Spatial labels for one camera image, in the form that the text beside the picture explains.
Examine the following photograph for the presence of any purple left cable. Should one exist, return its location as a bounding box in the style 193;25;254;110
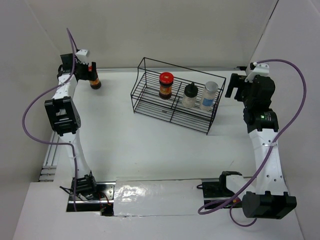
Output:
21;27;83;212

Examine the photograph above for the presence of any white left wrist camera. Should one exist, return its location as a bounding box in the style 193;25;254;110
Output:
75;49;90;64

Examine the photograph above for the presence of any white foil-covered board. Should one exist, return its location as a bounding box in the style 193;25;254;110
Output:
113;179;204;217

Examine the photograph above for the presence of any silver-lid jar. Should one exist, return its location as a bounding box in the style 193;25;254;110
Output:
199;81;219;111

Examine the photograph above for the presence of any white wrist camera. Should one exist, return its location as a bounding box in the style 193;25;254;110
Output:
75;49;90;64
244;62;270;83

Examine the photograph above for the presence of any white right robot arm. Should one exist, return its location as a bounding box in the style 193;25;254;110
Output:
218;73;297;220

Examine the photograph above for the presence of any black-cap white spice bottle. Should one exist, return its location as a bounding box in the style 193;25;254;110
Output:
182;82;198;109

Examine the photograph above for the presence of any red-lid chili sauce jar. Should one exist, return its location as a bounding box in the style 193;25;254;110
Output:
159;72;174;100

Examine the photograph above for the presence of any aluminium rail frame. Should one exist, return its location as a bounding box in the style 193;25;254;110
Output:
38;144;59;182

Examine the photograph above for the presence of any dark sauce bottle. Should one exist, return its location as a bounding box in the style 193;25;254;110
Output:
89;70;102;90

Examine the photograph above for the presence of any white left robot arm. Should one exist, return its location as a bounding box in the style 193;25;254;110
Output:
44;49;99;200

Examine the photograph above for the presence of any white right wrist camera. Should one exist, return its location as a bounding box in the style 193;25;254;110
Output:
244;62;270;83

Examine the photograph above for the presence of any black wire rack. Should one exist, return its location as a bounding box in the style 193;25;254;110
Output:
130;57;226;135

